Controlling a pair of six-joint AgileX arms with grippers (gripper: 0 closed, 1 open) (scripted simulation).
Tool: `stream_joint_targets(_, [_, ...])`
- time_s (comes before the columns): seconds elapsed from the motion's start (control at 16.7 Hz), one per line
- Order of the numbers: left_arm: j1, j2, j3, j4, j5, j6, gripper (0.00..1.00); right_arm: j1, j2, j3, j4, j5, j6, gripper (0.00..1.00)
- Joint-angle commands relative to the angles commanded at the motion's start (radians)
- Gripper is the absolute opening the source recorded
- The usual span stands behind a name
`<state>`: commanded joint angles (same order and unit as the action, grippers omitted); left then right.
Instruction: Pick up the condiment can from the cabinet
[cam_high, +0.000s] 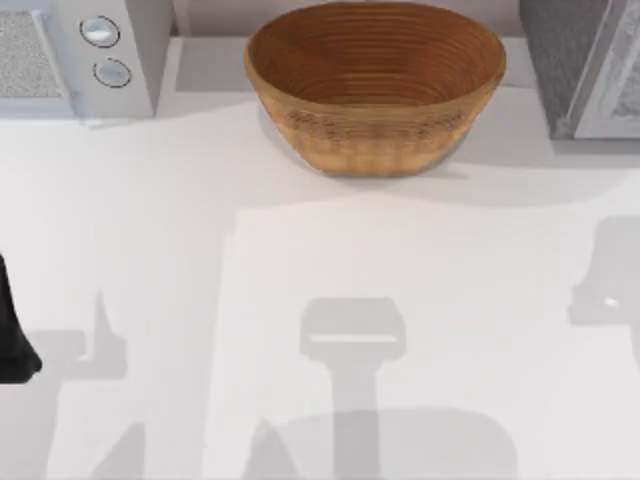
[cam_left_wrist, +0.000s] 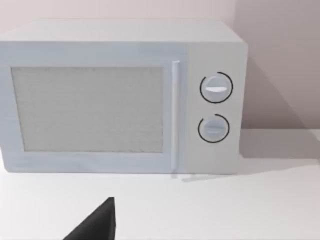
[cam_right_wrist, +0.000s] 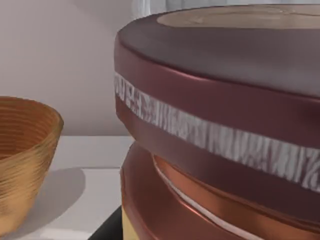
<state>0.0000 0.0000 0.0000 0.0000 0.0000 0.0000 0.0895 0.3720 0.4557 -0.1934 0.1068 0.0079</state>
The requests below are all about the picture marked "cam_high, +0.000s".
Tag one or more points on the brown woven basket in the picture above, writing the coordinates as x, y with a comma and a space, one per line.
375, 100

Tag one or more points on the pale microwave oven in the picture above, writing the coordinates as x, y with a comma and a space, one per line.
135, 60

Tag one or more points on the round microwave knob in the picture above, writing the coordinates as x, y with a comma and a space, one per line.
99, 32
112, 72

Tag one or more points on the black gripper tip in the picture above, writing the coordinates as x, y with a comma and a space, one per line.
12, 345

